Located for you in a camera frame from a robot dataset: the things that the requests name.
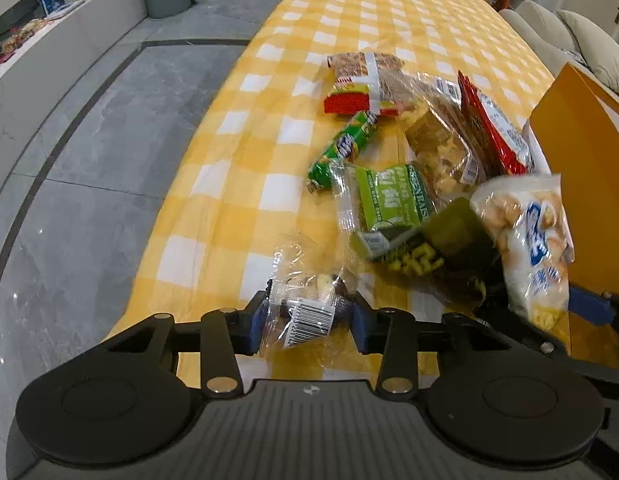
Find dark yellow snack packet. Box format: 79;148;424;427
349;197;508;310

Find clear bag of dark candies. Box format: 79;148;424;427
261;235;357;366

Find white bag of puffs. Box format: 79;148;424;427
470;174;571;332

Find green wafer packet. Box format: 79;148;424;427
329;160;436;232

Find red snack bag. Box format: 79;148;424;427
457;72;531;178

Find green tube snack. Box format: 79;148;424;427
306;110;378;193

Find clear bag brown pastries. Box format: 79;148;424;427
382;70;485;205

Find orange cardboard box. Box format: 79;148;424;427
522;62;619;376

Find yellow checkered tablecloth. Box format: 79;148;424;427
116;0;553;330

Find beige cushion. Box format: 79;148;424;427
558;10;619;94

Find beige sofa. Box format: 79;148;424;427
498;0;619;97

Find white low shelf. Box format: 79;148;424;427
0;0;147;190

